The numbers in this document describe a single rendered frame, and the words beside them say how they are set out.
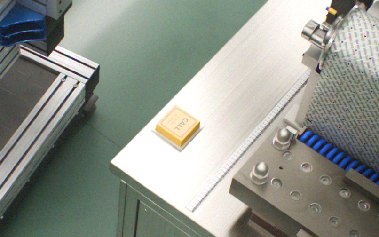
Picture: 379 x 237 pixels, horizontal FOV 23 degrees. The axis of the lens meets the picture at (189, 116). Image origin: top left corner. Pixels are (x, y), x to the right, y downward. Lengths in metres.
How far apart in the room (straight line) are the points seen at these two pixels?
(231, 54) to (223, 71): 0.06
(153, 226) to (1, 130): 0.92
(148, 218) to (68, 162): 1.02
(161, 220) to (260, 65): 0.44
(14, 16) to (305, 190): 1.02
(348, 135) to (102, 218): 1.25
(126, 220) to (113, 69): 1.21
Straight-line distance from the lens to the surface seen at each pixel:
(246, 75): 2.15
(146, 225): 2.09
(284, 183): 1.85
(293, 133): 1.89
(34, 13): 2.52
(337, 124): 1.87
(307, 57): 1.91
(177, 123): 2.02
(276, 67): 2.18
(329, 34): 1.77
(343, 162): 1.89
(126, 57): 3.30
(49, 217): 2.94
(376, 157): 1.88
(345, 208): 1.85
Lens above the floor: 2.58
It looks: 55 degrees down
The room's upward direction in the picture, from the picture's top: 10 degrees clockwise
